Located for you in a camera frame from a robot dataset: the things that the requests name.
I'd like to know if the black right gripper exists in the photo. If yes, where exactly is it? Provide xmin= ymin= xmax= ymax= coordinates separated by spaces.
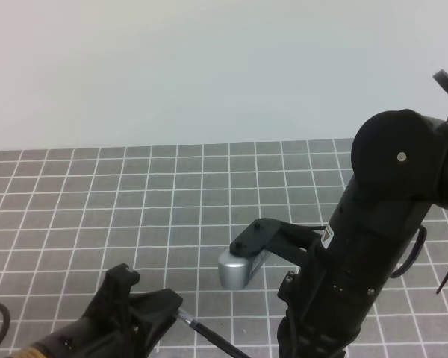
xmin=277 ymin=223 xmax=396 ymax=357

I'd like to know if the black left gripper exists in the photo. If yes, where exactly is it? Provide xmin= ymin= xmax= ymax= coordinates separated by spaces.
xmin=3 ymin=263 xmax=184 ymax=358

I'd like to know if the black pen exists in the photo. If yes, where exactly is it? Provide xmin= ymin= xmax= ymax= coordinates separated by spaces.
xmin=177 ymin=309 xmax=250 ymax=358

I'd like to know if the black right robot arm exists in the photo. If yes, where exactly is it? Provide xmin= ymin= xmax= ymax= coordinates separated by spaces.
xmin=277 ymin=110 xmax=448 ymax=357

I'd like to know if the grey grid tablecloth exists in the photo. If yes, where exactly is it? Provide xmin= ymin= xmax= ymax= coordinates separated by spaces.
xmin=0 ymin=137 xmax=448 ymax=358

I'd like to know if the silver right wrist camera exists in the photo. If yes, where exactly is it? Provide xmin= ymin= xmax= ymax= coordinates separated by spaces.
xmin=217 ymin=218 xmax=281 ymax=291

